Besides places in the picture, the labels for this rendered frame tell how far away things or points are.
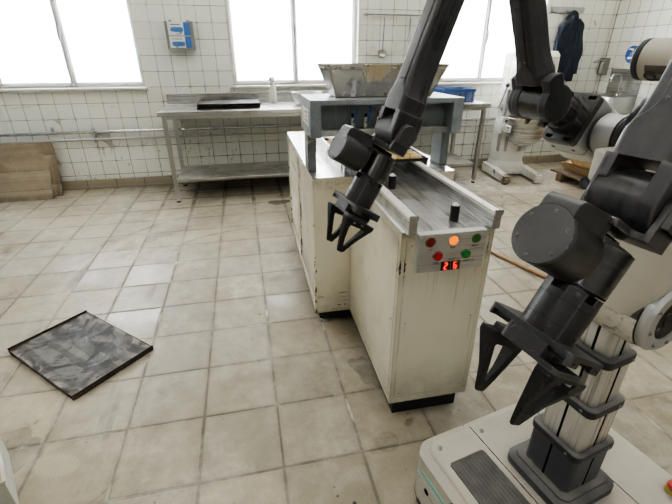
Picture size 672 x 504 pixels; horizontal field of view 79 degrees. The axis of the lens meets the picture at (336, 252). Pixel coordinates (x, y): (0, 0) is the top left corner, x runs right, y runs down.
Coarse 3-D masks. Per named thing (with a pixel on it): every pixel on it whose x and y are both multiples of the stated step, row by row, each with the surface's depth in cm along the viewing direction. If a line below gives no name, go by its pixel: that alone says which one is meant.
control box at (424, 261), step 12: (456, 228) 134; (468, 228) 134; (480, 228) 134; (420, 240) 130; (444, 240) 131; (468, 240) 133; (480, 240) 134; (420, 252) 132; (432, 252) 132; (444, 252) 133; (456, 252) 134; (480, 252) 136; (420, 264) 134; (432, 264) 135; (468, 264) 138; (480, 264) 139
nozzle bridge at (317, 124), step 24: (312, 96) 190; (432, 96) 190; (456, 96) 190; (312, 120) 177; (336, 120) 187; (360, 120) 189; (432, 120) 196; (456, 120) 190; (312, 144) 192; (432, 144) 215; (312, 168) 197
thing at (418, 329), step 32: (416, 192) 169; (384, 224) 148; (448, 224) 137; (480, 224) 137; (352, 256) 205; (384, 256) 151; (352, 288) 211; (384, 288) 155; (416, 288) 141; (448, 288) 144; (480, 288) 147; (384, 320) 158; (416, 320) 147; (448, 320) 151; (384, 352) 162; (416, 352) 154; (448, 352) 158; (384, 384) 167; (416, 384) 162; (448, 384) 165
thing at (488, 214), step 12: (408, 168) 200; (420, 168) 186; (432, 180) 174; (444, 180) 163; (444, 192) 164; (456, 192) 154; (468, 192) 149; (468, 204) 146; (480, 204) 138; (480, 216) 139; (492, 216) 132; (492, 228) 133
